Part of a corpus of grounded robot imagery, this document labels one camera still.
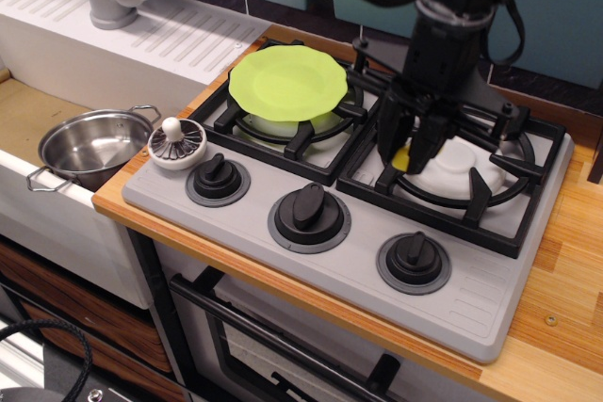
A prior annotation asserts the black middle stove knob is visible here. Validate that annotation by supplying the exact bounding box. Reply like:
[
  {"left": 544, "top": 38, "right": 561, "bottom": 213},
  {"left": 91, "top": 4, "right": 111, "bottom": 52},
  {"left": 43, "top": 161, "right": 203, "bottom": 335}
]
[{"left": 268, "top": 183, "right": 351, "bottom": 254}]

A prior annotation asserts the black right burner grate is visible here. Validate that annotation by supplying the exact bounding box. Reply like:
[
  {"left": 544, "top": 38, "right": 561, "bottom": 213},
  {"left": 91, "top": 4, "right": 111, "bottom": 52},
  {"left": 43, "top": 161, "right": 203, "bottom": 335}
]
[{"left": 336, "top": 116, "right": 573, "bottom": 258}]

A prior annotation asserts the black left burner grate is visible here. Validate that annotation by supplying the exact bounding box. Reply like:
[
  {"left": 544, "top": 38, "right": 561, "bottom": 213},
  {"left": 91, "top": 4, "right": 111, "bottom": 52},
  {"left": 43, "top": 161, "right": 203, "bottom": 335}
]
[{"left": 186, "top": 39, "right": 401, "bottom": 187}]

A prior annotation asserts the black right stove knob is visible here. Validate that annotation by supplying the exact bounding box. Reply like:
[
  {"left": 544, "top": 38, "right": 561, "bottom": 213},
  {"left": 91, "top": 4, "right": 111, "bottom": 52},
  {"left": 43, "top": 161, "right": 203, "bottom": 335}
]
[{"left": 376, "top": 232, "right": 451, "bottom": 296}]

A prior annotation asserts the white toy mushroom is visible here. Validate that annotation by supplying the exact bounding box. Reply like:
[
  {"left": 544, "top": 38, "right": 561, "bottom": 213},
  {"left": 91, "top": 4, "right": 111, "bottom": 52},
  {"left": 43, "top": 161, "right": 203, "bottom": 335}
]
[{"left": 148, "top": 117, "right": 207, "bottom": 170}]

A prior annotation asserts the black left stove knob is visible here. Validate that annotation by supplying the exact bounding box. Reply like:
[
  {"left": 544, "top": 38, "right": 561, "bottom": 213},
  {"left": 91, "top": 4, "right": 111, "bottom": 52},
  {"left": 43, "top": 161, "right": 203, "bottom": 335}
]
[{"left": 186, "top": 153, "right": 251, "bottom": 208}]

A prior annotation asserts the black burner grate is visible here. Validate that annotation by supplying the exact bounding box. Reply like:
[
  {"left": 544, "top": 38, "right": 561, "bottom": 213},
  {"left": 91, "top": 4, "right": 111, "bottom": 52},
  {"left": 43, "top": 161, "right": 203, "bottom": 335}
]
[
  {"left": 186, "top": 39, "right": 401, "bottom": 187},
  {"left": 336, "top": 116, "right": 573, "bottom": 258}
]

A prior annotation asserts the grey toy stovetop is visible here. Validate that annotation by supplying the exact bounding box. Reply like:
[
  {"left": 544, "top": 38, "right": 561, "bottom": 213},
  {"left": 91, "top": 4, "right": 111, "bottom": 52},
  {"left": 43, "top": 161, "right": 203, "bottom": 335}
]
[{"left": 121, "top": 39, "right": 576, "bottom": 365}]

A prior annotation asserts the wooden drawer front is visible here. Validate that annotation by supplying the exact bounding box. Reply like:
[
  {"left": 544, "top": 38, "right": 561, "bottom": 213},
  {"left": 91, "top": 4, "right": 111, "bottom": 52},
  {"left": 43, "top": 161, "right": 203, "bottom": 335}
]
[{"left": 1, "top": 237, "right": 185, "bottom": 401}]

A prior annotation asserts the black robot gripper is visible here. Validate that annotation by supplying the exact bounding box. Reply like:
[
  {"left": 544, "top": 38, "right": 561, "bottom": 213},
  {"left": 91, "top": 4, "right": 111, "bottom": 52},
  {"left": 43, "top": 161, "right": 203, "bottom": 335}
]
[{"left": 351, "top": 0, "right": 516, "bottom": 174}]

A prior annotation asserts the black oven door handle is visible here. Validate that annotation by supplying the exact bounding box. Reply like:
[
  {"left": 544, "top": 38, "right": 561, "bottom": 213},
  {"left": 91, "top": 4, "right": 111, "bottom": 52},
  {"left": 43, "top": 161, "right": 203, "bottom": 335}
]
[{"left": 170, "top": 275, "right": 392, "bottom": 401}]

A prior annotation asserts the stainless steel pot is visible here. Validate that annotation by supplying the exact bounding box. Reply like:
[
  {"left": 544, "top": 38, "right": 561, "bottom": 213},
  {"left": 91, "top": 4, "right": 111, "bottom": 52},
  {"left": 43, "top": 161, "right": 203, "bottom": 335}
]
[{"left": 26, "top": 105, "right": 162, "bottom": 192}]

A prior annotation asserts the white left burner cap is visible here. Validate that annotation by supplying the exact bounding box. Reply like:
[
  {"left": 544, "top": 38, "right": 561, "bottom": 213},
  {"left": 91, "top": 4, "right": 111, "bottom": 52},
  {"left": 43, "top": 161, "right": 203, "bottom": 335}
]
[{"left": 240, "top": 112, "right": 352, "bottom": 144}]

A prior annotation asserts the white right burner cap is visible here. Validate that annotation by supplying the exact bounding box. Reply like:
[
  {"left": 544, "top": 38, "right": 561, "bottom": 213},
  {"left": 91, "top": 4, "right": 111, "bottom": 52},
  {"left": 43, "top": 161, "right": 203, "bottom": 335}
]
[{"left": 398, "top": 137, "right": 507, "bottom": 208}]

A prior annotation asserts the black stove knob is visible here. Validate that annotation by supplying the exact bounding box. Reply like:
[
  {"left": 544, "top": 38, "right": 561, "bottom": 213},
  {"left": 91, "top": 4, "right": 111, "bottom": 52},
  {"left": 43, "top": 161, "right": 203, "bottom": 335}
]
[
  {"left": 376, "top": 232, "right": 451, "bottom": 296},
  {"left": 268, "top": 183, "right": 351, "bottom": 254},
  {"left": 186, "top": 153, "right": 251, "bottom": 208}
]

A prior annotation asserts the white burner cap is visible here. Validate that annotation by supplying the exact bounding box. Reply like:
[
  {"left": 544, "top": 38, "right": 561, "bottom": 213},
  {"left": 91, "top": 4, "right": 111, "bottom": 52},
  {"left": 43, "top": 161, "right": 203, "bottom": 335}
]
[
  {"left": 240, "top": 112, "right": 352, "bottom": 144},
  {"left": 398, "top": 137, "right": 507, "bottom": 208}
]

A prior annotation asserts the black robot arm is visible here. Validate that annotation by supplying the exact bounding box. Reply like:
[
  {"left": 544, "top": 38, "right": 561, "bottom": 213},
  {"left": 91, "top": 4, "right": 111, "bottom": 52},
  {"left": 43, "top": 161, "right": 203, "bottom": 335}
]
[{"left": 349, "top": 0, "right": 530, "bottom": 174}]

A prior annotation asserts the white toy sink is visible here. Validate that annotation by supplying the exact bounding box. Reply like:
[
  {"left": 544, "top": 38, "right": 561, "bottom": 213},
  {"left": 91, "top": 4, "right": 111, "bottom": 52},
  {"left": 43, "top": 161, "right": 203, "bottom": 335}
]
[{"left": 1, "top": 0, "right": 269, "bottom": 309}]

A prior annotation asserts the lime green plate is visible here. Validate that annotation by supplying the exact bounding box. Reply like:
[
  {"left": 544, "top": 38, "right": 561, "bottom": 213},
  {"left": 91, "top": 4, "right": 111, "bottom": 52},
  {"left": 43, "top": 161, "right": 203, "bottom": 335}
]
[{"left": 228, "top": 45, "right": 348, "bottom": 122}]

